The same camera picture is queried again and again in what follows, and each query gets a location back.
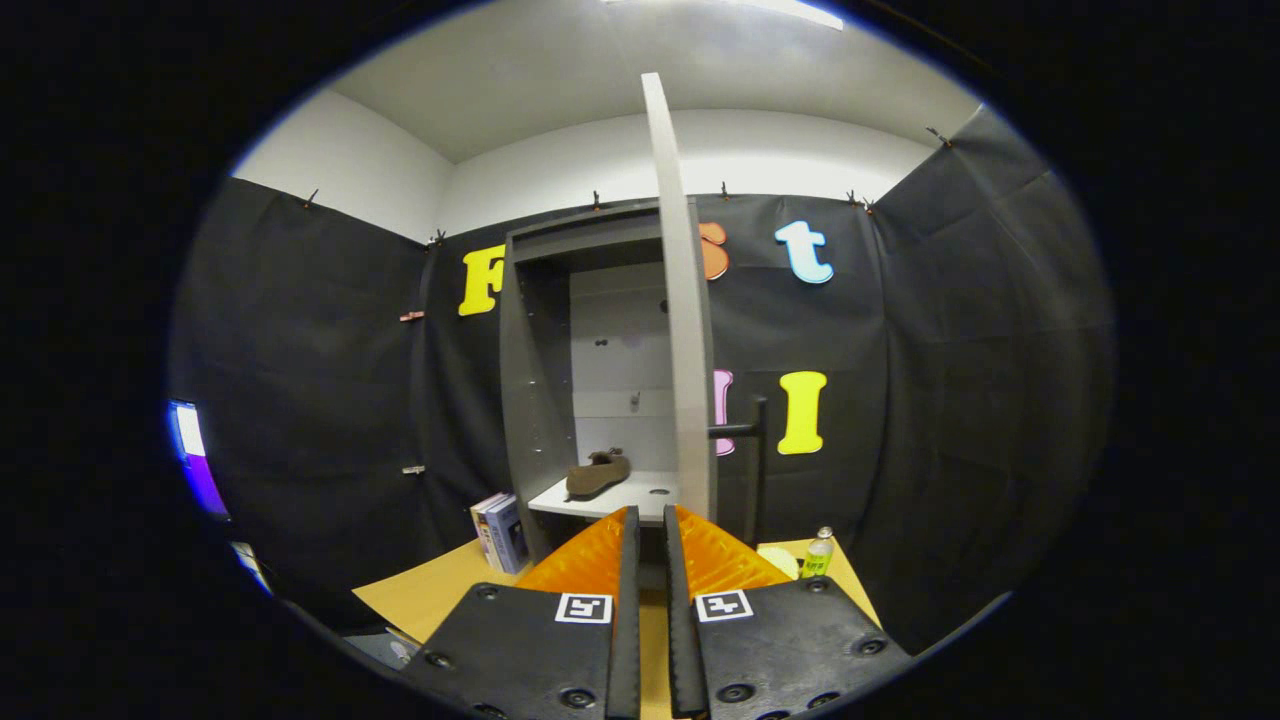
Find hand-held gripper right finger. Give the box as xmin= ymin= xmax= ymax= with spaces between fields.
xmin=662 ymin=504 xmax=915 ymax=720

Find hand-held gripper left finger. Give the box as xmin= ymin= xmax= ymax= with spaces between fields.
xmin=398 ymin=505 xmax=643 ymax=720

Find brown fuzzy shoe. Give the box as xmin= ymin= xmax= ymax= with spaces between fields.
xmin=565 ymin=448 xmax=633 ymax=501

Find grey shoe cabinet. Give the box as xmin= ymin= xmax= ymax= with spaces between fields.
xmin=497 ymin=198 xmax=691 ymax=566

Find beige shoe cabinet door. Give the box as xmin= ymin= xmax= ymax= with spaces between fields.
xmin=640 ymin=72 xmax=768 ymax=548

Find blue book box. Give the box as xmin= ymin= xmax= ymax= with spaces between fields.
xmin=470 ymin=492 xmax=529 ymax=576

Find black backdrop cloth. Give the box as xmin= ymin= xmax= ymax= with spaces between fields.
xmin=168 ymin=105 xmax=1116 ymax=656

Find lit monitor screen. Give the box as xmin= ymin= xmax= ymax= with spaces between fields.
xmin=168 ymin=398 xmax=231 ymax=519

